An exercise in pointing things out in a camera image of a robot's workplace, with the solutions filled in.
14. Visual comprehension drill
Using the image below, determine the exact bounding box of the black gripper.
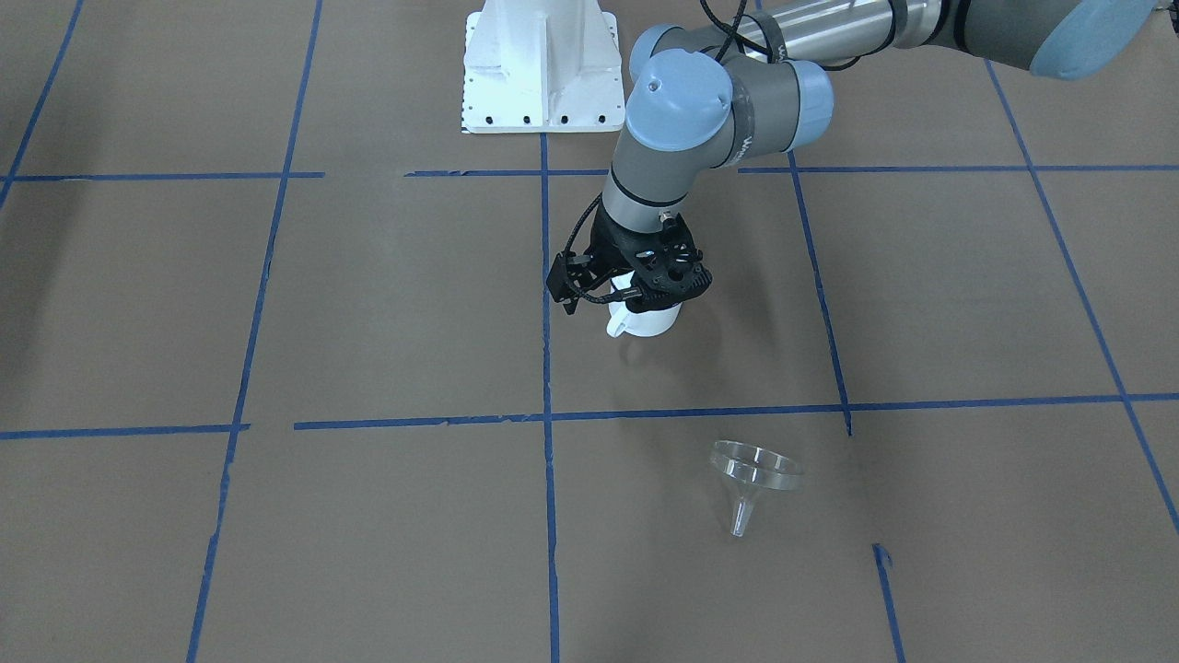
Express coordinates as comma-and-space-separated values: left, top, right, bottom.
590, 208, 713, 308

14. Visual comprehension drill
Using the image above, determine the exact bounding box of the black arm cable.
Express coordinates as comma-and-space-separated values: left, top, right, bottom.
558, 0, 784, 307

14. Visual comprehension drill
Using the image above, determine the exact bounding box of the white enamel mug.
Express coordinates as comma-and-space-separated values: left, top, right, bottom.
606, 301, 681, 337

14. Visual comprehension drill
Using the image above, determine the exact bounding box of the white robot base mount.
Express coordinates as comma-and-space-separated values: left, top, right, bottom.
461, 1, 625, 134

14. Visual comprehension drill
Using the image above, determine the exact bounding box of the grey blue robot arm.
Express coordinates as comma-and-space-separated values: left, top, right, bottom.
546, 1, 1154, 313

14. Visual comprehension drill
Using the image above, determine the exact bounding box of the clear plastic funnel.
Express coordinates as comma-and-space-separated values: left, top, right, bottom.
710, 439, 806, 538

